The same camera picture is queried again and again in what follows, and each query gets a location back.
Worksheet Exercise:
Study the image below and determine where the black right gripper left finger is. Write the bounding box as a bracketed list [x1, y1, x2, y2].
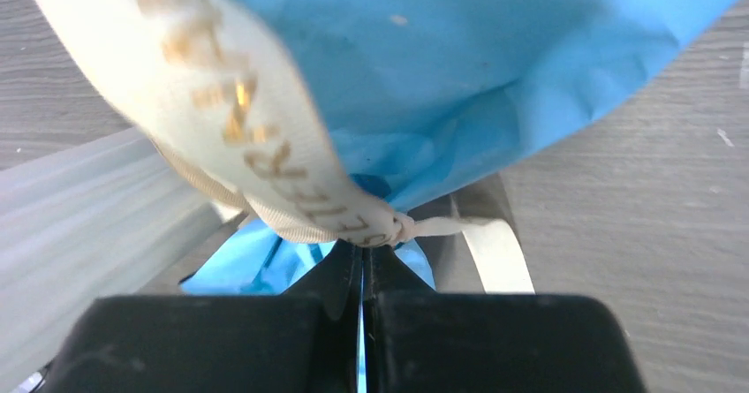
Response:
[43, 242, 362, 392]

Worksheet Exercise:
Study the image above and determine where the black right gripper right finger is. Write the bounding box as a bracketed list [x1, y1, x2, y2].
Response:
[362, 247, 646, 393]

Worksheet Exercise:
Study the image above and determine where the blue wrapping paper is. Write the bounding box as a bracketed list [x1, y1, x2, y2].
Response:
[179, 0, 749, 297]

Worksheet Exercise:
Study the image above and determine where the beige printed ribbon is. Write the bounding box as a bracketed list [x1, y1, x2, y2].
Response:
[35, 0, 533, 293]

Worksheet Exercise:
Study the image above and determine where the white ribbed vase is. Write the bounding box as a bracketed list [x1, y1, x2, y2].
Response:
[1, 129, 236, 392]

